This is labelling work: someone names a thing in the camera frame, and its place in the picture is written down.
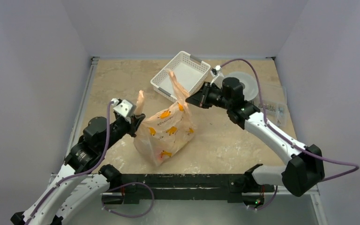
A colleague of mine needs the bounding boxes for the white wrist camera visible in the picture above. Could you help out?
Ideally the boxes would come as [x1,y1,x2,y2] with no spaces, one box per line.
[111,98,136,118]
[210,65,225,88]

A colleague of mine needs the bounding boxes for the aluminium frame rail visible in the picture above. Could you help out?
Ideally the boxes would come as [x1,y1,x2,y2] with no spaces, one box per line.
[46,57,100,193]

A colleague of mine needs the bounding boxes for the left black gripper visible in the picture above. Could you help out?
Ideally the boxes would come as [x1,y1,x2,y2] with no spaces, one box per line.
[99,112,145,152]

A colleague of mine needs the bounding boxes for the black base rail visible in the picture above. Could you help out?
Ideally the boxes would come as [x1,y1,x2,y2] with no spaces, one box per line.
[102,174,275,205]

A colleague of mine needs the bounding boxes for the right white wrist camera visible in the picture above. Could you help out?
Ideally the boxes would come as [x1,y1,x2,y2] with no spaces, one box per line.
[210,65,225,88]

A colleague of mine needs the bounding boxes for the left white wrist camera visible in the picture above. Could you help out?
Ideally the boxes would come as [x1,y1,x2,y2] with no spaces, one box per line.
[111,98,136,118]

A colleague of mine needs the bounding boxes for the white plastic basket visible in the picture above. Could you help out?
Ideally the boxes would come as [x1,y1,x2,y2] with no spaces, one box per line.
[150,51,211,102]

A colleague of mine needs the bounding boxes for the filament spool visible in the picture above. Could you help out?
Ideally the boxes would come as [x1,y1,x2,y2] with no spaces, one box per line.
[228,71,259,101]

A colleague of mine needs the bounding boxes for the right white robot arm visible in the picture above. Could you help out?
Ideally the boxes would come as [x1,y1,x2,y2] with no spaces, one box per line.
[186,77,325,197]

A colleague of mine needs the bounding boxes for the clear screw organizer box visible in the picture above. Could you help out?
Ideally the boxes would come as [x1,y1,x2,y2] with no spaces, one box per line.
[260,83,288,128]

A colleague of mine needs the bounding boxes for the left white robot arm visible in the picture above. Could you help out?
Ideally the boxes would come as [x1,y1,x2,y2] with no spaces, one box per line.
[10,114,145,225]

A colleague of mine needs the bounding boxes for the orange plastic bag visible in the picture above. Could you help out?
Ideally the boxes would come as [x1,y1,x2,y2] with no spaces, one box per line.
[133,70,197,166]

